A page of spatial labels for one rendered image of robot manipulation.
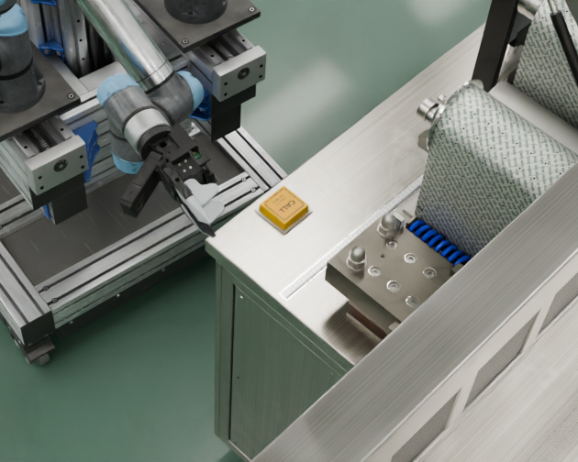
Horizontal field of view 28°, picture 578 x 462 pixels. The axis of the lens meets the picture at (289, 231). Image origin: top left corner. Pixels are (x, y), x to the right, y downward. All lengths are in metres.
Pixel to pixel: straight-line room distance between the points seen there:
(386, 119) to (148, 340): 1.05
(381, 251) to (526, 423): 0.69
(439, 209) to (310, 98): 1.68
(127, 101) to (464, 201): 0.61
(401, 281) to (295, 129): 1.63
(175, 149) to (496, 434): 0.81
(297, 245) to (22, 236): 1.09
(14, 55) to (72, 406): 1.02
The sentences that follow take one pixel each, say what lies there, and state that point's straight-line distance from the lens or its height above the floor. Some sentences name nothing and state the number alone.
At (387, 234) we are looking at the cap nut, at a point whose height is 1.04.
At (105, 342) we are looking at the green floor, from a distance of 3.17.
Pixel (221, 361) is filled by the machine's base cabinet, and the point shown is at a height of 0.49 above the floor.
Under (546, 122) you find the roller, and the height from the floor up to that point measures 1.24.
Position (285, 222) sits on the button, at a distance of 2.24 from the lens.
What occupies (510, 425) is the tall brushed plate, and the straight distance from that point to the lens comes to 1.47.
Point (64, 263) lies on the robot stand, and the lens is 3.07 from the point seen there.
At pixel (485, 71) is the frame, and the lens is 2.33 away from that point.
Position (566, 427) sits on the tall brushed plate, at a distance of 1.49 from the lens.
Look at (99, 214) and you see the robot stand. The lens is 3.15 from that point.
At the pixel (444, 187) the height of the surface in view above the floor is 1.15.
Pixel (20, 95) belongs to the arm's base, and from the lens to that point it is 2.56.
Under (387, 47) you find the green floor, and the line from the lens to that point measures 3.91.
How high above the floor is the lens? 2.72
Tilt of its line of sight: 54 degrees down
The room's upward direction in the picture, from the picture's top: 5 degrees clockwise
